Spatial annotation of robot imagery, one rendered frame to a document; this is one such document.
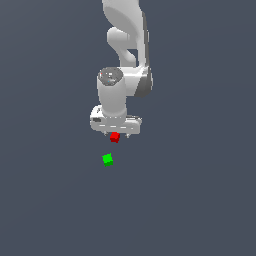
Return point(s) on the red cube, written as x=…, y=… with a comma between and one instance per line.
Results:
x=114, y=137

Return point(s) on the green cube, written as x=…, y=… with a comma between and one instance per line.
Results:
x=107, y=160

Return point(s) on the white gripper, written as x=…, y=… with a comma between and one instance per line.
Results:
x=115, y=124

